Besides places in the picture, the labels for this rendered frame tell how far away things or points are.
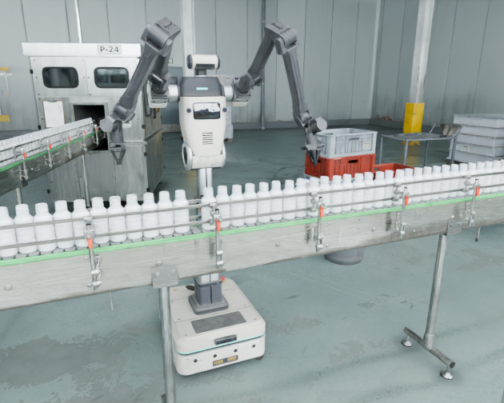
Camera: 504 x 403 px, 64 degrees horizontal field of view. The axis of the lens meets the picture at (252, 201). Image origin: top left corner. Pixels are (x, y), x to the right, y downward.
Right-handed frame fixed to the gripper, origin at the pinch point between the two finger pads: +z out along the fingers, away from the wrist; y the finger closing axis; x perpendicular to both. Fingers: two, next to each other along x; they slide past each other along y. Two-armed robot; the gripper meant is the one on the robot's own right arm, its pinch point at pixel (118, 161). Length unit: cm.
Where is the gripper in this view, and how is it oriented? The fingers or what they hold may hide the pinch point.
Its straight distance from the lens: 193.7
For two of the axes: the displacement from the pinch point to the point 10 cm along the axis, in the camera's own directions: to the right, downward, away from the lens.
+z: -0.1, 9.6, 2.9
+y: 3.5, 2.7, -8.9
